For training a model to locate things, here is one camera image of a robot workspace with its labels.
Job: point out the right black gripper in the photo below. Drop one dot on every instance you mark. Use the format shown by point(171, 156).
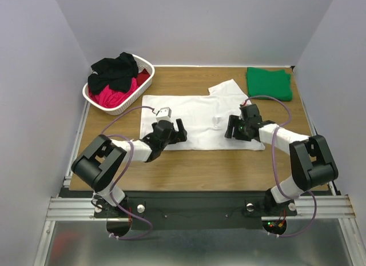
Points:
point(234, 128)

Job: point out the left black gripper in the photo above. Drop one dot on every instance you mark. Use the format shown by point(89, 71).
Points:
point(181, 134)

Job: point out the white t-shirt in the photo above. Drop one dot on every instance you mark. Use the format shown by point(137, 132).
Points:
point(205, 118)

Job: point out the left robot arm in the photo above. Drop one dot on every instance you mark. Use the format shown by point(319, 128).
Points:
point(99, 162)

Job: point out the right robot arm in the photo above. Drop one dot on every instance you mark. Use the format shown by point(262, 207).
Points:
point(312, 163)

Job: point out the folded green t-shirt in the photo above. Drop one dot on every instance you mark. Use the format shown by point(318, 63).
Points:
point(276, 84)

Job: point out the dark red t-shirt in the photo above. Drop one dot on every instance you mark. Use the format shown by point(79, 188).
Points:
point(142, 77)

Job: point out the white plastic basket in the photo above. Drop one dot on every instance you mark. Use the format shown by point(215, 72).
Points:
point(141, 87)

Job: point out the pink t-shirt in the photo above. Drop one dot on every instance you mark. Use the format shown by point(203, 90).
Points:
point(109, 98)

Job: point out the black t-shirt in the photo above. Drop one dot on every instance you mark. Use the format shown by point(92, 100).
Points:
point(116, 73)

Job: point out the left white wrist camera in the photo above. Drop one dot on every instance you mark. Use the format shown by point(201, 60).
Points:
point(164, 114)

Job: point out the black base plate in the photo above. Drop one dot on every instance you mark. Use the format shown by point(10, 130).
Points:
point(191, 210)

